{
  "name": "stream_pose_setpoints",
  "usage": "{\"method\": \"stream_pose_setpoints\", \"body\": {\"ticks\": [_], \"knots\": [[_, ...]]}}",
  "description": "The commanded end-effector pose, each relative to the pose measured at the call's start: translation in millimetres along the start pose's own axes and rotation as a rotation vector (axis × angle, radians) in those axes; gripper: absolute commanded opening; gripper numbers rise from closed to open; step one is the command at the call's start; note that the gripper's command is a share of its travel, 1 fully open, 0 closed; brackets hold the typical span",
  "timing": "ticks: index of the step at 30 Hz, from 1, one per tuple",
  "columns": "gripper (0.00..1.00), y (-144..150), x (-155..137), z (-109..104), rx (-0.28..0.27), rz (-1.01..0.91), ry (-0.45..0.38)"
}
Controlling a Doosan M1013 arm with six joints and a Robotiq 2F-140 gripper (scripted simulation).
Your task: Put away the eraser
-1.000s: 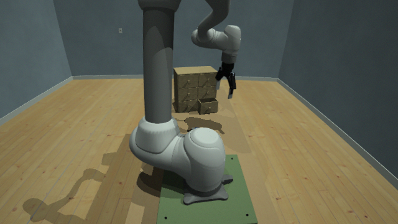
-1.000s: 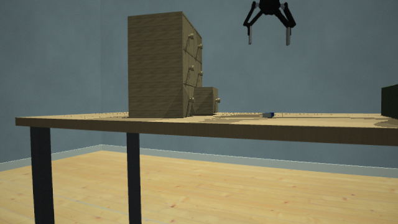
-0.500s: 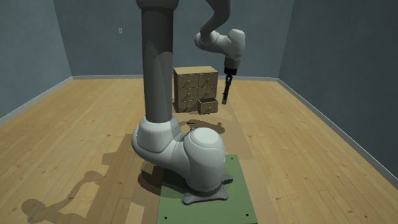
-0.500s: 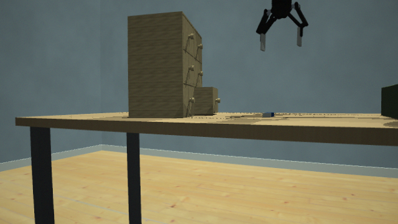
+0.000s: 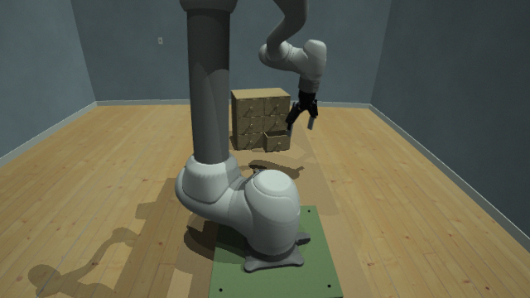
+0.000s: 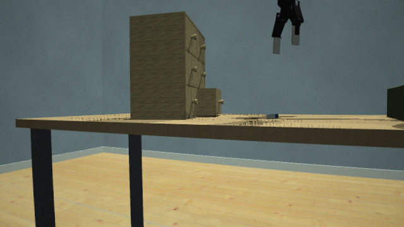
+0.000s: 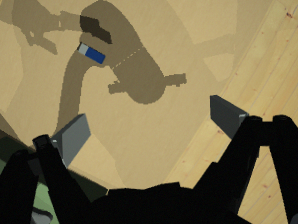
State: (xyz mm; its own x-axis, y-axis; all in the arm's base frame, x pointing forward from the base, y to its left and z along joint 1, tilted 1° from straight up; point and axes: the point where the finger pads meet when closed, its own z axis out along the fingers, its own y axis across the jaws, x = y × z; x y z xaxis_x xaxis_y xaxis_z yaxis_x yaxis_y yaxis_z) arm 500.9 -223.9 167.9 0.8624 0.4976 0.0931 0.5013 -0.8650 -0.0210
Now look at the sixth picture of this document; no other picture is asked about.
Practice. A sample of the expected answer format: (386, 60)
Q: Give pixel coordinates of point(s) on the blue and white eraser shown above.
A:
(272, 116)

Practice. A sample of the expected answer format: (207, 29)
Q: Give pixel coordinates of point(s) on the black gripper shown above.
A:
(290, 9)

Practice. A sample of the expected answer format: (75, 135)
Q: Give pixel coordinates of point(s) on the dark brown wooden chest of drawers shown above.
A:
(157, 46)

